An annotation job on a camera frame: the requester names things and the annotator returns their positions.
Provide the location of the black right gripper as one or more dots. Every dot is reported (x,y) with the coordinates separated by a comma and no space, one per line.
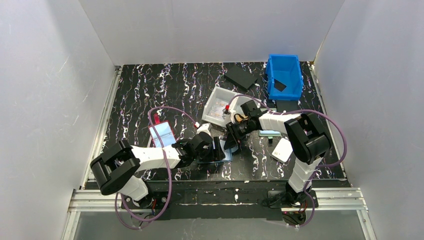
(231,133)

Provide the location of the blue leather card holder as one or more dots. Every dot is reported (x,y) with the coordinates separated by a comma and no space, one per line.
(220,155)

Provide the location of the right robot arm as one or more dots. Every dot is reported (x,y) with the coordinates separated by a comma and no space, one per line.
(307,135)

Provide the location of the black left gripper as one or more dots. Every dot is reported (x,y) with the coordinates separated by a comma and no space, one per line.
(215,150)

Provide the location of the white divided plastic tray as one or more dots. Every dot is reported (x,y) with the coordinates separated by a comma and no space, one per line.
(230,110)

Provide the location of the black card in bin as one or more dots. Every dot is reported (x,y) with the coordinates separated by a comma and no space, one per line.
(279,86)

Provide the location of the white cards in tray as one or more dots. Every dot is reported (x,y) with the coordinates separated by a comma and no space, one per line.
(217,108)

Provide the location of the green open card holder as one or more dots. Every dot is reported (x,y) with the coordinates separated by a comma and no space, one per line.
(269,134)

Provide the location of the red open card holder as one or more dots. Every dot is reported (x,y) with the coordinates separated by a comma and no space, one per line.
(164,135)

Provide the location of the black flat sleeve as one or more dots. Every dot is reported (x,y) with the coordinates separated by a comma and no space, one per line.
(283,106)

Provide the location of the white power bank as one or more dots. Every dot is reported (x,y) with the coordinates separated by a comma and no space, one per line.
(283,151)

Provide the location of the black box on table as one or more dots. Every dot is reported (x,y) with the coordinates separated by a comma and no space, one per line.
(240,77)

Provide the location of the blue plastic bin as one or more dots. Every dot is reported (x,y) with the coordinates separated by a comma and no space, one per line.
(286,69)

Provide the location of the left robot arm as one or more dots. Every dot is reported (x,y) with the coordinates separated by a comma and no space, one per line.
(114,169)

